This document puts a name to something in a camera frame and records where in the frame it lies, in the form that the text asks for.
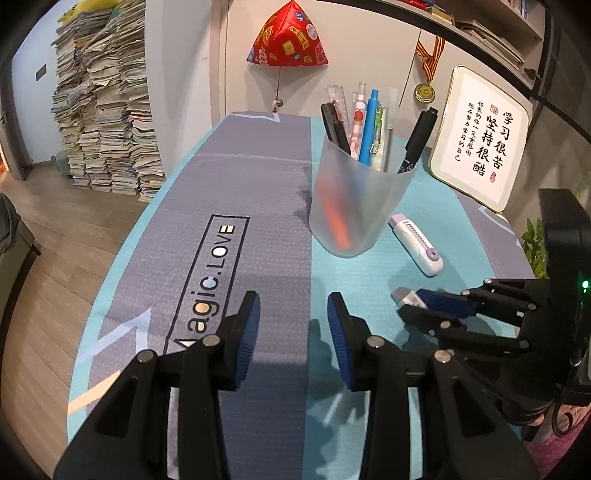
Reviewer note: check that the pink patterned pen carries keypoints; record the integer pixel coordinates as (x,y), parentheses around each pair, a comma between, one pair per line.
(358,124)

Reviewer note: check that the red pyramid hanging ornament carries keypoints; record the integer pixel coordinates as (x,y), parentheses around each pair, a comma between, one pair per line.
(286,37)

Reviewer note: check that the pile of loose notebooks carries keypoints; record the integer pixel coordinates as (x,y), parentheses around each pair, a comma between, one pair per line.
(494,39)

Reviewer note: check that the grey bin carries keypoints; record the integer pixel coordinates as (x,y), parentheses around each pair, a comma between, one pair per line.
(62,161)

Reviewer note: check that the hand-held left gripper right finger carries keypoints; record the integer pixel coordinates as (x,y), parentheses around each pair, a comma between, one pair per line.
(339,332)

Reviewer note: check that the blue pen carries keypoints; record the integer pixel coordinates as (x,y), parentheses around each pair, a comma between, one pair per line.
(369,129)

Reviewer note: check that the gold medal with striped ribbon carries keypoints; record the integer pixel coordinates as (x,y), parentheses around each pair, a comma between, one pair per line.
(425,93)

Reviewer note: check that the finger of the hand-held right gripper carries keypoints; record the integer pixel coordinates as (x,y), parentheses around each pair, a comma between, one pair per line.
(461,334)
(443,301)

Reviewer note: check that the pink clothing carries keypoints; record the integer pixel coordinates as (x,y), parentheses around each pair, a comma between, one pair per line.
(554,450)

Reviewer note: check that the blue grey printed tablecloth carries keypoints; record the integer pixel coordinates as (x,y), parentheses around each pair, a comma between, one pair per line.
(258,194)

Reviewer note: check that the yellow plush toy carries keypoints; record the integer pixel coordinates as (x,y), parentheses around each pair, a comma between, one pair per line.
(85,5)

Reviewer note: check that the white eraser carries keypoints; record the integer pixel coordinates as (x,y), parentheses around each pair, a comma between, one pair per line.
(406,295)

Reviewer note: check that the green potted plant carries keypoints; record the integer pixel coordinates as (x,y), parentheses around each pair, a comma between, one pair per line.
(535,240)

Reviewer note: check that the white lower cabinet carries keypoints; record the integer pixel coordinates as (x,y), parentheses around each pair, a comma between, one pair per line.
(207,69)

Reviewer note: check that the dark room door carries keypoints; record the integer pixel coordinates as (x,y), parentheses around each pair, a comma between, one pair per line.
(21,152)

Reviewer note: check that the tall stack of papers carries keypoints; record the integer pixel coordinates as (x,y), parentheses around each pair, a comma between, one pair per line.
(106,115)

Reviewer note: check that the dark wall switch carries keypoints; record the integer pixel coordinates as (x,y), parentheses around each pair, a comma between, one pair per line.
(40,71)

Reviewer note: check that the framed calligraphy sign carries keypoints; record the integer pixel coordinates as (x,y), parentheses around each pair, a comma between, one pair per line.
(461,184)

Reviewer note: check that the white purple utility knife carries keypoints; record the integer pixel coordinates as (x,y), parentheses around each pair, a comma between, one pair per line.
(418,242)

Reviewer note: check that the white bookshelf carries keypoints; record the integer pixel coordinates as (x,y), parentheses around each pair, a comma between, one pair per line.
(485,21)

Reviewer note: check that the grey sofa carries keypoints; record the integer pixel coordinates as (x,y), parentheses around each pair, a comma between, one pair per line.
(11,230)

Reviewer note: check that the frosted plastic cup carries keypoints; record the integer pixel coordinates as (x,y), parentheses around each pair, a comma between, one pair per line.
(364,217)

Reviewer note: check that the orange pen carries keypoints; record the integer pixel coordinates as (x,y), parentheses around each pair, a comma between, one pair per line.
(337,217)

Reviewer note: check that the green pen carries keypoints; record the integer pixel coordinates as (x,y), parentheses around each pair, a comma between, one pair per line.
(378,134)

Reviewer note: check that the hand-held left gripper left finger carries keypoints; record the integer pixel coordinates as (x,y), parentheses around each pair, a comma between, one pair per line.
(244,341)

